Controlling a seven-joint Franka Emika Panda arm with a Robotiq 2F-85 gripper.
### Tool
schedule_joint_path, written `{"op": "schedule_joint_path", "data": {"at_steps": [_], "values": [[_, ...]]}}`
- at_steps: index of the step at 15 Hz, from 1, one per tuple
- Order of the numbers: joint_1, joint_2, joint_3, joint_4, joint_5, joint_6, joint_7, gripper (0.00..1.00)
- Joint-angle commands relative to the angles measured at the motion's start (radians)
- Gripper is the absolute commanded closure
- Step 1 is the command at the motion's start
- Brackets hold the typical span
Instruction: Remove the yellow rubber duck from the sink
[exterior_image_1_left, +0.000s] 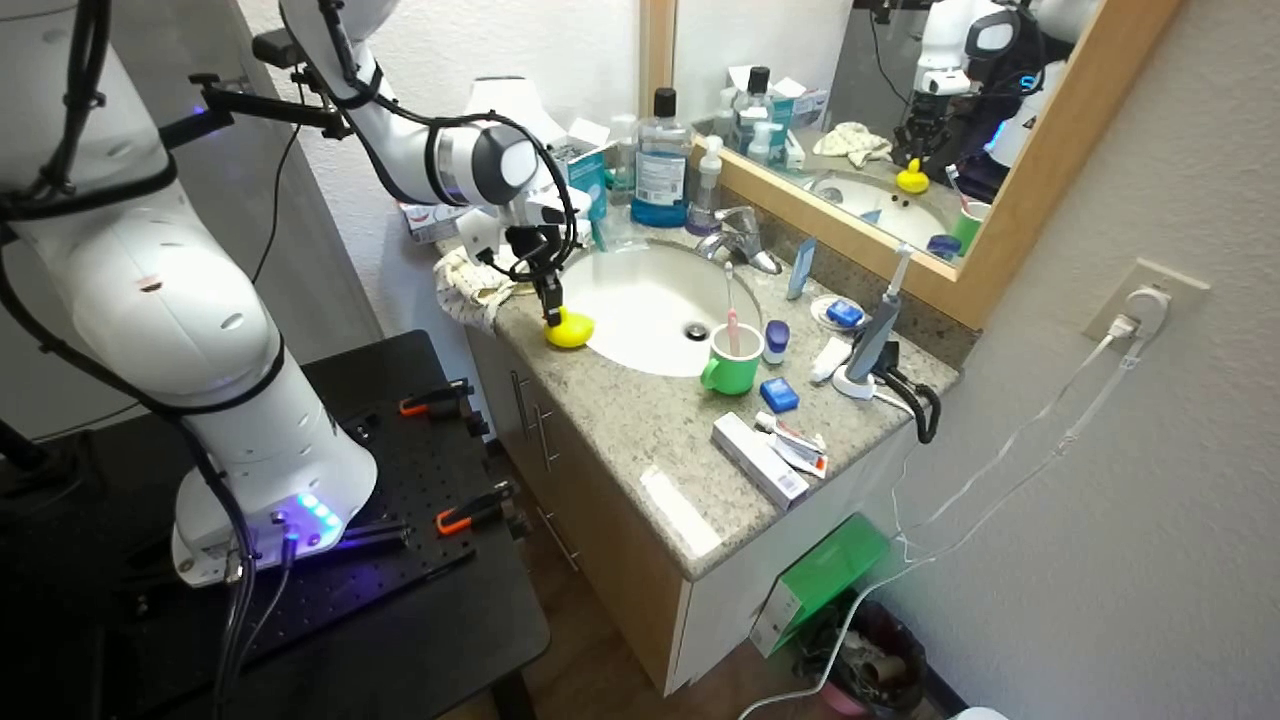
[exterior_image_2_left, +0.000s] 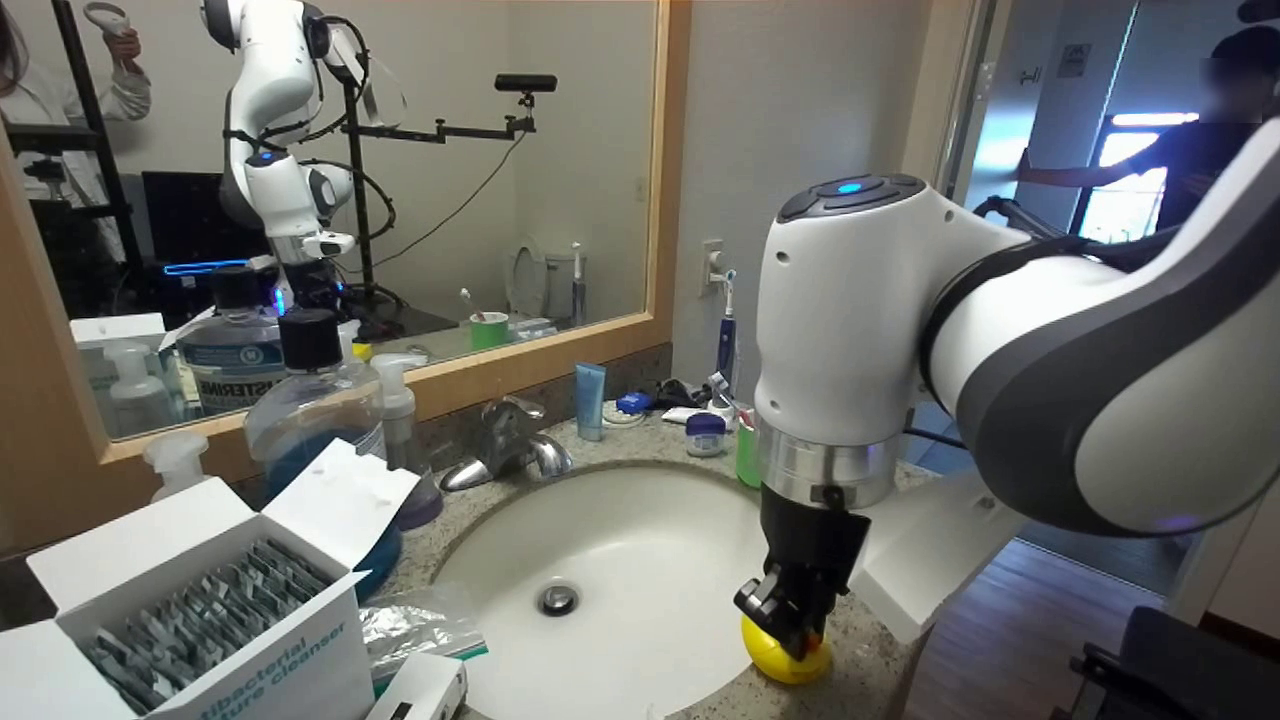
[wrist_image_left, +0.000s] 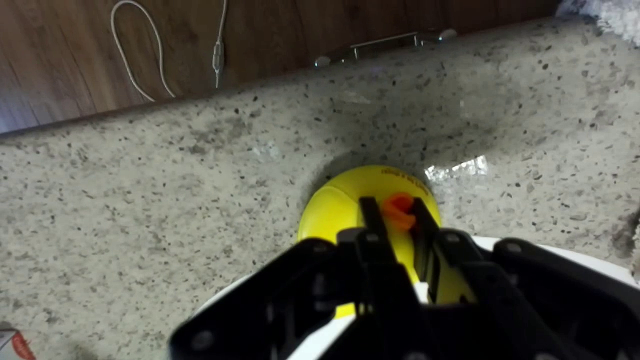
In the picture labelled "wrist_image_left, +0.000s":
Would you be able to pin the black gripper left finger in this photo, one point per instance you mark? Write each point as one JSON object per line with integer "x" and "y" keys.
{"x": 381, "y": 273}

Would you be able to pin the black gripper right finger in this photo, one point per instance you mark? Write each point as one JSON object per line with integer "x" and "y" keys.
{"x": 456, "y": 273}

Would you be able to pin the yellow rubber duck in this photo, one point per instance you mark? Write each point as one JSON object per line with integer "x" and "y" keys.
{"x": 332, "y": 207}

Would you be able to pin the white oval sink basin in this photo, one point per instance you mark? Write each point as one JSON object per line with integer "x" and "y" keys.
{"x": 581, "y": 257}

